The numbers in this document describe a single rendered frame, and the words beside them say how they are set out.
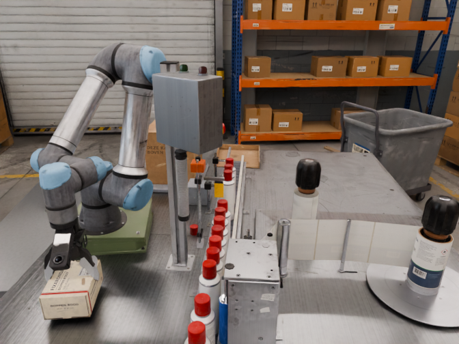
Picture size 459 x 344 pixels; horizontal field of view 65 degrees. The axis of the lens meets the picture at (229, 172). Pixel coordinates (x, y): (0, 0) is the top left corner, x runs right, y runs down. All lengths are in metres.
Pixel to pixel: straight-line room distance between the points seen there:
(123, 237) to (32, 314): 0.36
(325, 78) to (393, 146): 2.04
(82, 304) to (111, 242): 0.32
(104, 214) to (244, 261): 0.71
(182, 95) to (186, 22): 4.48
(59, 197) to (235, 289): 0.52
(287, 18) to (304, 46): 0.98
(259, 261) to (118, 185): 0.62
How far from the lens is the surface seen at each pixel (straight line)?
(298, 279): 1.17
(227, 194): 1.37
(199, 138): 0.92
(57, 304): 1.13
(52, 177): 1.00
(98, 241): 1.37
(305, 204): 1.25
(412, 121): 4.00
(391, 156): 3.32
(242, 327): 0.82
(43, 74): 5.81
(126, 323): 1.12
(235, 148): 2.33
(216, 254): 0.90
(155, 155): 1.77
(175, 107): 0.95
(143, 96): 1.19
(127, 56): 1.20
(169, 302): 1.16
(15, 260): 1.49
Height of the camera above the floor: 1.61
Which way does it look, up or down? 23 degrees down
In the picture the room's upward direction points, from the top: straight up
